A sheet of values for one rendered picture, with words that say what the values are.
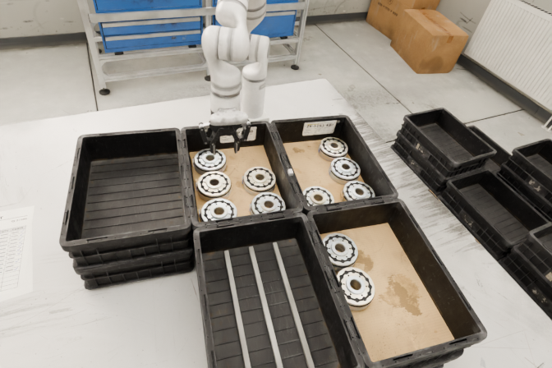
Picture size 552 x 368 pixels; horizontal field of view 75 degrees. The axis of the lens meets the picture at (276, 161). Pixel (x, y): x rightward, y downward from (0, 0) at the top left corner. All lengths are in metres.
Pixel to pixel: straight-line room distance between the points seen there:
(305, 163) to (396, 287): 0.50
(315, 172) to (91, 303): 0.76
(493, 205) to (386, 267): 1.17
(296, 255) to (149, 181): 0.51
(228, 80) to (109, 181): 0.55
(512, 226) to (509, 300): 0.79
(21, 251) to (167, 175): 0.46
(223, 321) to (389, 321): 0.40
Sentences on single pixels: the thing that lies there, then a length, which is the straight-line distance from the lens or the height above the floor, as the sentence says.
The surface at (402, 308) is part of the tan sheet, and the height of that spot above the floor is 0.83.
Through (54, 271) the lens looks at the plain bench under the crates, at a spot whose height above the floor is 0.70.
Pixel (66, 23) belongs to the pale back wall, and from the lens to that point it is 3.80.
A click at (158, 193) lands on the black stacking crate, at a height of 0.83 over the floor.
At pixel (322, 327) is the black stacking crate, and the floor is 0.83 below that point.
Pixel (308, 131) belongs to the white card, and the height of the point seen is 0.88.
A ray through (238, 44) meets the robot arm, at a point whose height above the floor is 1.33.
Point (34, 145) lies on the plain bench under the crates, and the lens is 1.62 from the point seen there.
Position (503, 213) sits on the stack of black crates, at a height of 0.38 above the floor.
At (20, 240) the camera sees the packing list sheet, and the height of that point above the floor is 0.70.
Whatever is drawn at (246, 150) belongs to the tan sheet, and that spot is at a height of 0.83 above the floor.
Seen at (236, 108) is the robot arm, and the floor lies 1.16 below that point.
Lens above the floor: 1.69
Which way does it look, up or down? 44 degrees down
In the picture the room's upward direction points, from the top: 9 degrees clockwise
